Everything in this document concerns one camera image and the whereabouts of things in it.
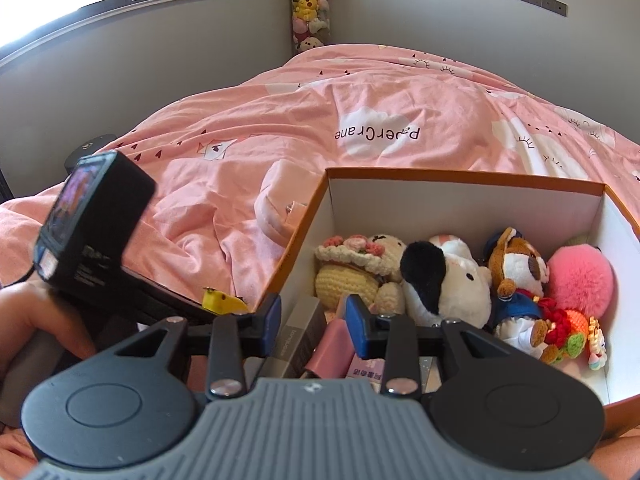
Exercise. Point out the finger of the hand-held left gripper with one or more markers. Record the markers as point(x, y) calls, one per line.
point(197, 310)

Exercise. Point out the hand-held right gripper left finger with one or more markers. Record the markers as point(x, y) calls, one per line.
point(272, 317)

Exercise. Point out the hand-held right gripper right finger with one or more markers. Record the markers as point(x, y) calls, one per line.
point(355, 325)

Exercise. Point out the small yellow toy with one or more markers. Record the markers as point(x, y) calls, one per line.
point(222, 302)

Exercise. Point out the pink wallet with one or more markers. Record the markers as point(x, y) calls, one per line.
point(332, 350)

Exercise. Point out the pink striped plush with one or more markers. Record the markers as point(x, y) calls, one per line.
point(452, 247)

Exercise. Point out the orange cardboard box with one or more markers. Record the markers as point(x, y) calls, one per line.
point(450, 205)

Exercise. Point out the brown bear plush sailor outfit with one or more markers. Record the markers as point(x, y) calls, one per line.
point(520, 265)

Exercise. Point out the red orange crochet charm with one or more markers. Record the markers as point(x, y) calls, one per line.
point(570, 330)

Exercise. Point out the pink fluffy pompom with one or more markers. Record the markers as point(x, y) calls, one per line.
point(580, 280)

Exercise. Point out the person's left hand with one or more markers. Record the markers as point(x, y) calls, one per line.
point(30, 310)

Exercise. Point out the cream crochet doll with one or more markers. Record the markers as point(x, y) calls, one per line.
point(345, 280)

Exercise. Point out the black round device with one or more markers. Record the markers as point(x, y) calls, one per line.
point(95, 145)

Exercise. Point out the black and white dog plush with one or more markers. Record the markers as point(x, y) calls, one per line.
point(450, 290)

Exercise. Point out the pink pouch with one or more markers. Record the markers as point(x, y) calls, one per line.
point(280, 195)

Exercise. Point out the pink printed blanket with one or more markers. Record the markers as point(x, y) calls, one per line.
point(300, 110)

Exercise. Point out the clear tube of plush toys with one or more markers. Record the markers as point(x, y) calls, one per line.
point(310, 5)

